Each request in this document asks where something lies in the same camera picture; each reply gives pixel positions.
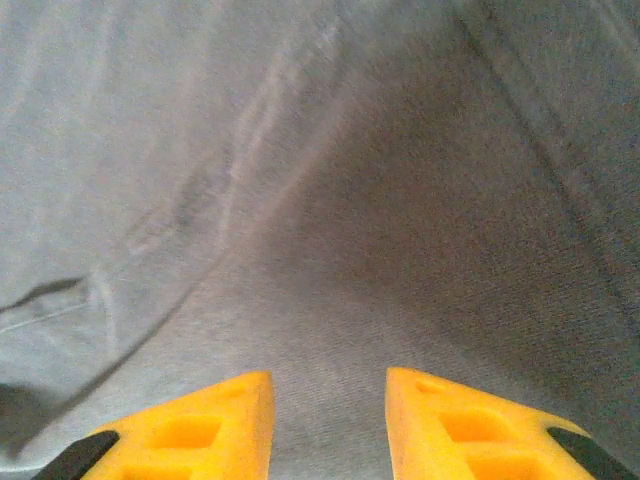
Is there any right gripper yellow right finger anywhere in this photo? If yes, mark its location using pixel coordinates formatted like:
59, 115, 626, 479
385, 367, 639, 480

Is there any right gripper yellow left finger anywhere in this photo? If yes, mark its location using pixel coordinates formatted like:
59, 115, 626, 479
32, 370, 275, 480

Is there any dark grey t-shirt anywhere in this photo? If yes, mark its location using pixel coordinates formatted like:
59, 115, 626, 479
0, 0, 640, 480

